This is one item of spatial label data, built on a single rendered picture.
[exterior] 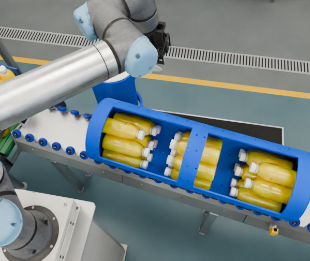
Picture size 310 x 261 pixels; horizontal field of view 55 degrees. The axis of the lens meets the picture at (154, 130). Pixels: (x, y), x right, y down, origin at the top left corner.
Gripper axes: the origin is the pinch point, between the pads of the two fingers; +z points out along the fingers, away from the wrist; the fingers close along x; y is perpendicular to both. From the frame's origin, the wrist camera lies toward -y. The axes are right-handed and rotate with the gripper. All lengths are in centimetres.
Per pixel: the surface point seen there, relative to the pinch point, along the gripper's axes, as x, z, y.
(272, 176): -13, 36, 48
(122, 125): -9.1, 30.4, -13.5
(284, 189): -16, 40, 53
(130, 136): -12.3, 32.7, -9.4
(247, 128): 57, 145, 41
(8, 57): 26, 53, -107
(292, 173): -11, 36, 54
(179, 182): -24.1, 38.0, 14.5
